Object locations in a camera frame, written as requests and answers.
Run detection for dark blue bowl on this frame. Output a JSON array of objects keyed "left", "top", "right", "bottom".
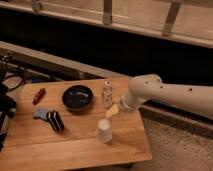
[{"left": 62, "top": 85, "right": 93, "bottom": 111}]

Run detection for small red brown object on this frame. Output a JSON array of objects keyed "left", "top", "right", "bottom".
[{"left": 33, "top": 88, "right": 46, "bottom": 105}]

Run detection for wooden cutting board table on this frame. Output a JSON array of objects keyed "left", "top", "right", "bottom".
[{"left": 0, "top": 79, "right": 152, "bottom": 171}]

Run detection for white ceramic cup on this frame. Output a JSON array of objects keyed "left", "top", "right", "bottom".
[{"left": 96, "top": 119, "right": 112, "bottom": 143}]

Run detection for black cables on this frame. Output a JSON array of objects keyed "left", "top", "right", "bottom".
[{"left": 0, "top": 54, "right": 27, "bottom": 94}]

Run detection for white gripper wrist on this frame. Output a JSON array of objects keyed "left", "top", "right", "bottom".
[{"left": 105, "top": 93, "right": 133, "bottom": 118}]

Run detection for speckled clear bottle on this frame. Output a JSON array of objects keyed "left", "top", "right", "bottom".
[{"left": 102, "top": 81, "right": 113, "bottom": 109}]

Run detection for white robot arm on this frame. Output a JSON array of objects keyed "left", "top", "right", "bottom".
[{"left": 118, "top": 74, "right": 213, "bottom": 120}]

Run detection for black equipment at left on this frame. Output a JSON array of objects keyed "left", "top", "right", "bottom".
[{"left": 0, "top": 83, "right": 17, "bottom": 151}]

